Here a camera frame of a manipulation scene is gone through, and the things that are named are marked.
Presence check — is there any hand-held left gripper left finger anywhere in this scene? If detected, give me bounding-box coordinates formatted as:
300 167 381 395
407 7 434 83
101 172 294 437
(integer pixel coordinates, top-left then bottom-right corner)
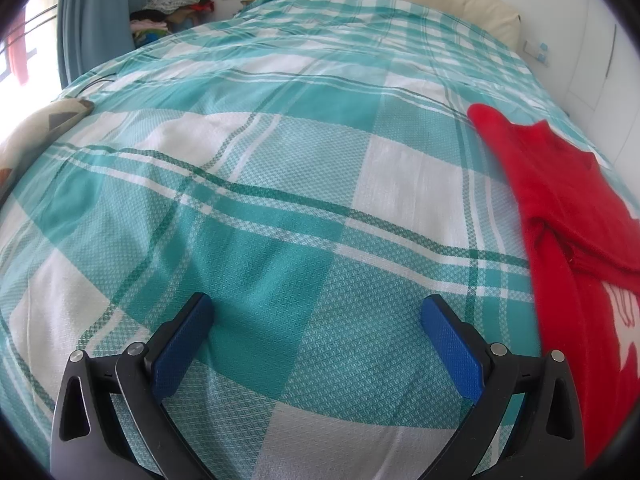
50 292 216 480

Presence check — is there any white wardrobe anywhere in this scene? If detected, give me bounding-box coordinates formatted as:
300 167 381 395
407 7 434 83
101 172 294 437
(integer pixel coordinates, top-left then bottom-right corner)
565 0 631 171

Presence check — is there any red hanging cloth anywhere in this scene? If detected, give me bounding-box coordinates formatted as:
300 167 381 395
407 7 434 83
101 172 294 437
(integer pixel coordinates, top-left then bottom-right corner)
7 7 31 83

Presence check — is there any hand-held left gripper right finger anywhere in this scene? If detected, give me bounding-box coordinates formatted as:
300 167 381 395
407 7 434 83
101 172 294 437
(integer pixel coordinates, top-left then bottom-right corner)
420 294 586 480

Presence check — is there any patterned cushion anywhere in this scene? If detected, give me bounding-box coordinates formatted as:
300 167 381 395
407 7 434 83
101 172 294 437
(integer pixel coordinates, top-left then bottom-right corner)
0 97 96 196

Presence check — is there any thin black cable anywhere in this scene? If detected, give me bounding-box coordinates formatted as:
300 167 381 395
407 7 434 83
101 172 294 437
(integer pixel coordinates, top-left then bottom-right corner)
70 76 118 98

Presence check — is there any blue curtain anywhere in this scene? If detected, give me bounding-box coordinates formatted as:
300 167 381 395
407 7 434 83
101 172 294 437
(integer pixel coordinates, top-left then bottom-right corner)
57 0 188 91

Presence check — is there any red knit sweater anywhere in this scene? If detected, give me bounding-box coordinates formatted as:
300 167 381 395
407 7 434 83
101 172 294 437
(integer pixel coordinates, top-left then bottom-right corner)
467 102 640 468

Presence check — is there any teal plaid bedspread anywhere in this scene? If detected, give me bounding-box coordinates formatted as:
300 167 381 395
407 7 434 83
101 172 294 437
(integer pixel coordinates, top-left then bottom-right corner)
0 0 631 480

